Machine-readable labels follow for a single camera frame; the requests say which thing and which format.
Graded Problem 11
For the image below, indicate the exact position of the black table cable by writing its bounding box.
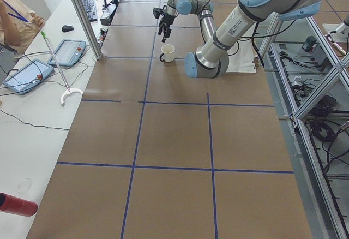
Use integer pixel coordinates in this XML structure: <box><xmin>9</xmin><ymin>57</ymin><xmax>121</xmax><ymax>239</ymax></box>
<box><xmin>0</xmin><ymin>107</ymin><xmax>70</xmax><ymax>132</ymax></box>

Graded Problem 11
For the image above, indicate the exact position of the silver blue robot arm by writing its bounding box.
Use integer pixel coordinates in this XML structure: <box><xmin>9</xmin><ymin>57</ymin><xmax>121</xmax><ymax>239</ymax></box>
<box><xmin>153</xmin><ymin>0</ymin><xmax>321</xmax><ymax>79</ymax></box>

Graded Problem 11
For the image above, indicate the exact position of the near teach pendant tablet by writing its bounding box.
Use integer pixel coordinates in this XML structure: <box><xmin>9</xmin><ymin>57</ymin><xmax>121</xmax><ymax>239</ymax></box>
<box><xmin>3</xmin><ymin>59</ymin><xmax>53</xmax><ymax>94</ymax></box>

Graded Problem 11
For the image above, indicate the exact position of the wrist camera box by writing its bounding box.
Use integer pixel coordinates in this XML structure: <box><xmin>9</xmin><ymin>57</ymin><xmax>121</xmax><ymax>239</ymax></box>
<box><xmin>152</xmin><ymin>8</ymin><xmax>164</xmax><ymax>20</ymax></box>

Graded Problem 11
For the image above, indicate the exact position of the far teach pendant tablet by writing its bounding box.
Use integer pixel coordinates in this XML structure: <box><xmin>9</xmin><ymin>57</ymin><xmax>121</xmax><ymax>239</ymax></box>
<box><xmin>54</xmin><ymin>39</ymin><xmax>86</xmax><ymax>67</ymax></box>

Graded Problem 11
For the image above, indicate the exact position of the brown paper table cover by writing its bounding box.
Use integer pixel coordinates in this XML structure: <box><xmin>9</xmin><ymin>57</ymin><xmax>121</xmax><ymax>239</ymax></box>
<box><xmin>28</xmin><ymin>0</ymin><xmax>312</xmax><ymax>238</ymax></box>

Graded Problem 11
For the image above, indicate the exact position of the black keyboard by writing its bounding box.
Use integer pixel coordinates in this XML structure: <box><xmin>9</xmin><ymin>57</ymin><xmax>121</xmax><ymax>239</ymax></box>
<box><xmin>81</xmin><ymin>0</ymin><xmax>98</xmax><ymax>22</ymax></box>

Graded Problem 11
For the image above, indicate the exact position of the reacher grabber stick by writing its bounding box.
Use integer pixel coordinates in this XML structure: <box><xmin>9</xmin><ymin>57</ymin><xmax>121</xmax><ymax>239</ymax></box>
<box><xmin>40</xmin><ymin>31</ymin><xmax>83</xmax><ymax>107</ymax></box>

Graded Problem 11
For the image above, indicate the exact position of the blue tape strip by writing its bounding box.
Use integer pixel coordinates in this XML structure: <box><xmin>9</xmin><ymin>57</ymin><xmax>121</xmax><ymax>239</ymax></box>
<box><xmin>56</xmin><ymin>161</ymin><xmax>294</xmax><ymax>174</ymax></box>
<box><xmin>119</xmin><ymin>0</ymin><xmax>165</xmax><ymax>239</ymax></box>

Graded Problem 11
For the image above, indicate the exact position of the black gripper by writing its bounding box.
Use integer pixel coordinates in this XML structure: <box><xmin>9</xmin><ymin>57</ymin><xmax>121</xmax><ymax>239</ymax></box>
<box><xmin>158</xmin><ymin>5</ymin><xmax>176</xmax><ymax>42</ymax></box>

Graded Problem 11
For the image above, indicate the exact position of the teach pendant tablet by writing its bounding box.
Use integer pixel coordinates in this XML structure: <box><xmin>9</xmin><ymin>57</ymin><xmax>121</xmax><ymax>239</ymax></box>
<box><xmin>54</xmin><ymin>39</ymin><xmax>86</xmax><ymax>67</ymax></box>
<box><xmin>3</xmin><ymin>59</ymin><xmax>53</xmax><ymax>94</ymax></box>

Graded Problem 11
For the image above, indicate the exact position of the aluminium side frame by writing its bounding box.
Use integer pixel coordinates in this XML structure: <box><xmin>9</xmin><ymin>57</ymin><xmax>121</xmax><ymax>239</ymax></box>
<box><xmin>261</xmin><ymin>12</ymin><xmax>348</xmax><ymax>238</ymax></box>

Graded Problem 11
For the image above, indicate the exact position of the black computer mouse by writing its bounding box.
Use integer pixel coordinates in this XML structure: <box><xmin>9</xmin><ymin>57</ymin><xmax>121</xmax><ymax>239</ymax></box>
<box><xmin>61</xmin><ymin>25</ymin><xmax>74</xmax><ymax>33</ymax></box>

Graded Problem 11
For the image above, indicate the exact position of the black cable bundle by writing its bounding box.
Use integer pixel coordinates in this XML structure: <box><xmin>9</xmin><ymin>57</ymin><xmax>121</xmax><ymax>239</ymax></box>
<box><xmin>305</xmin><ymin>97</ymin><xmax>349</xmax><ymax>174</ymax></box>

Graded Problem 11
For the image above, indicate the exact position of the red cylinder bottle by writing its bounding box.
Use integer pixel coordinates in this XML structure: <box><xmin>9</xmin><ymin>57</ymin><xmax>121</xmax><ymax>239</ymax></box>
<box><xmin>1</xmin><ymin>193</ymin><xmax>38</xmax><ymax>217</ymax></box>

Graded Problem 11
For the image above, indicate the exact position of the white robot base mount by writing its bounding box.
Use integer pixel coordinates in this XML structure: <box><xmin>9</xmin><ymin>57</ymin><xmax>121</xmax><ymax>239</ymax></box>
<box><xmin>227</xmin><ymin>40</ymin><xmax>257</xmax><ymax>73</ymax></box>

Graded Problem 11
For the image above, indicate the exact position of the aluminium frame post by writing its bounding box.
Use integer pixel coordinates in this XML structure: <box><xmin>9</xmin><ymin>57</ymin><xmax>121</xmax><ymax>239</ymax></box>
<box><xmin>71</xmin><ymin>0</ymin><xmax>103</xmax><ymax>60</ymax></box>

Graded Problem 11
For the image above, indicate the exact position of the white smiley face mug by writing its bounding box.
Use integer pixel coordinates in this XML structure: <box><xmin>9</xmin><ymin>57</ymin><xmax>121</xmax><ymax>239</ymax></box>
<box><xmin>159</xmin><ymin>44</ymin><xmax>175</xmax><ymax>63</ymax></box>

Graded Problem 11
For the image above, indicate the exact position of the person in beige shirt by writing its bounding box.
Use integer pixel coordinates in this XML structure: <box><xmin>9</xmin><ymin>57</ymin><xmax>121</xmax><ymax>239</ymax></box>
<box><xmin>1</xmin><ymin>0</ymin><xmax>45</xmax><ymax>55</ymax></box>

